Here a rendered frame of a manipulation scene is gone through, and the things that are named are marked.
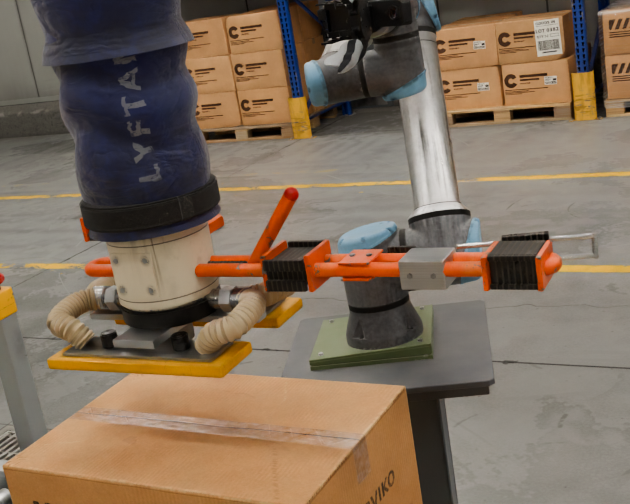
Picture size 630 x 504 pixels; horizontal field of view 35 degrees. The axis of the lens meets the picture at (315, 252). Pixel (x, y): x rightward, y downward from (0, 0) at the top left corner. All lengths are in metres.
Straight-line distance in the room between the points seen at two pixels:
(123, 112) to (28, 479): 0.67
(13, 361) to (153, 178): 1.27
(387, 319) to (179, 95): 0.99
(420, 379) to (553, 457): 1.22
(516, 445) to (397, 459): 1.75
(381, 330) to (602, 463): 1.23
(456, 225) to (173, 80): 0.98
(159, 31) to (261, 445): 0.68
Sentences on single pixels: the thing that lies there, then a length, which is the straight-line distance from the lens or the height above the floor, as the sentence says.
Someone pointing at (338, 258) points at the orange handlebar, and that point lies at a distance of 1.52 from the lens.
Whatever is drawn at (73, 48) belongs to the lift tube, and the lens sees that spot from 1.52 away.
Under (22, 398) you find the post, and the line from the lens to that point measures 2.75.
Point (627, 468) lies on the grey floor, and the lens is 3.34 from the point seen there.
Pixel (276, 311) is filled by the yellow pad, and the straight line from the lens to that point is 1.69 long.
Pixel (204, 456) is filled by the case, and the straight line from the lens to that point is 1.67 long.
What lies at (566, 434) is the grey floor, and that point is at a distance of 3.54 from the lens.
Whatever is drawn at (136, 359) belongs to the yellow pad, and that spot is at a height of 1.13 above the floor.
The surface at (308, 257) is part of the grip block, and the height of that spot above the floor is 1.27.
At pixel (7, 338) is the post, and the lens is 2.69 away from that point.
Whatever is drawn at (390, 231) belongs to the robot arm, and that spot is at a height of 1.05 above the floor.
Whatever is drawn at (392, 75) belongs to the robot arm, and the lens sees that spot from 1.93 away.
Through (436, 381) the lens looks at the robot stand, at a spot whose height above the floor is 0.75.
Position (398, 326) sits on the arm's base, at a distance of 2.36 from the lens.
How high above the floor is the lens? 1.70
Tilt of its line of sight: 17 degrees down
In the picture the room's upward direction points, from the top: 10 degrees counter-clockwise
